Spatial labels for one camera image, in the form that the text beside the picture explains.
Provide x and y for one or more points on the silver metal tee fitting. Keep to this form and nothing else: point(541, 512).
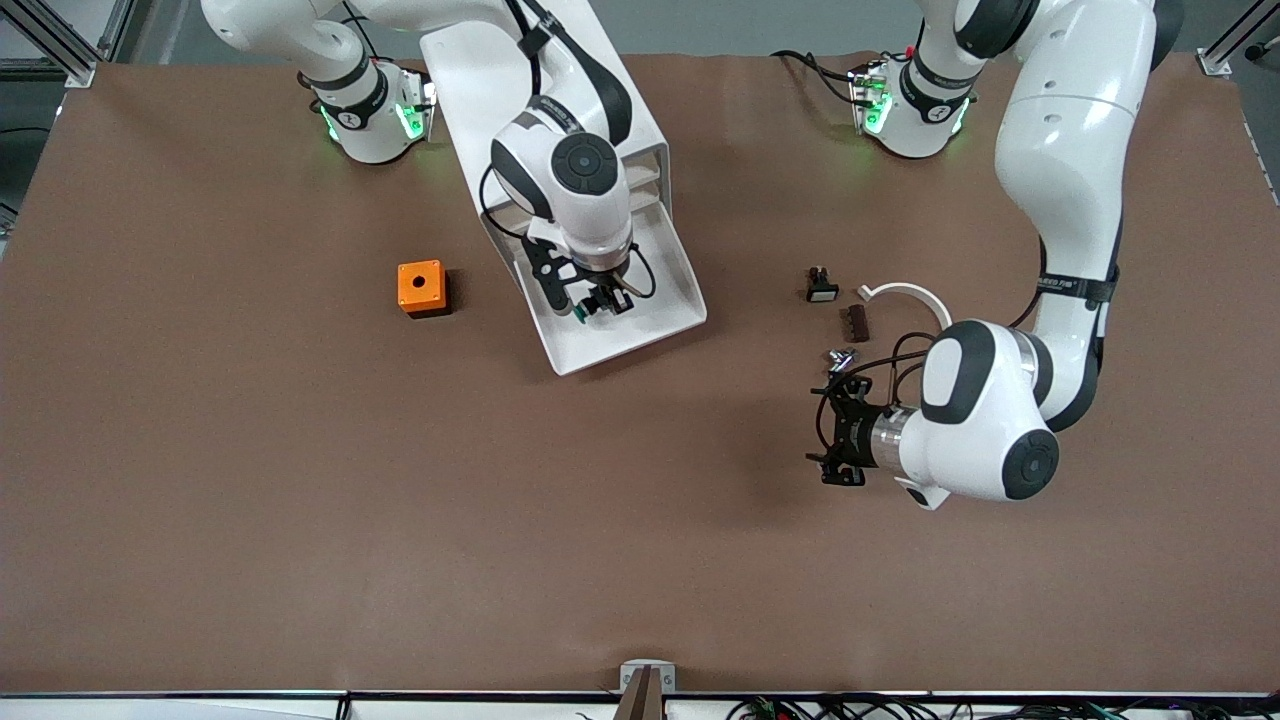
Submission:
point(840, 356)

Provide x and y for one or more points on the black push button white cap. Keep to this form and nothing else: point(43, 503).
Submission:
point(822, 292)

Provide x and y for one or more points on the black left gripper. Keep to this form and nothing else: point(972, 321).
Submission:
point(856, 433)

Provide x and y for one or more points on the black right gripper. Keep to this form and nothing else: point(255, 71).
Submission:
point(603, 291)

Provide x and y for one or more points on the grey metal table bracket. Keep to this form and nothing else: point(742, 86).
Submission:
point(647, 690)

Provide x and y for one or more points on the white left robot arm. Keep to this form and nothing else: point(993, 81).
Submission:
point(1060, 150)

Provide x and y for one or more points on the brown cylindrical capacitor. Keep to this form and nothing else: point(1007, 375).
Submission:
point(856, 323)

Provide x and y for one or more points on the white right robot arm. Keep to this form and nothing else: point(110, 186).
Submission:
point(575, 190)

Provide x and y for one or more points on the orange box with hole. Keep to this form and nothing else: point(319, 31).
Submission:
point(415, 295)

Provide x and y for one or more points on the aluminium frame post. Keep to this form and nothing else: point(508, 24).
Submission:
point(60, 45)
point(1225, 50)

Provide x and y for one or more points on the white table edge rail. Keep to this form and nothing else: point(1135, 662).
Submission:
point(200, 708)

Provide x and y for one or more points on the white plastic drawer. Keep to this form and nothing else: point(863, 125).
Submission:
point(660, 290)

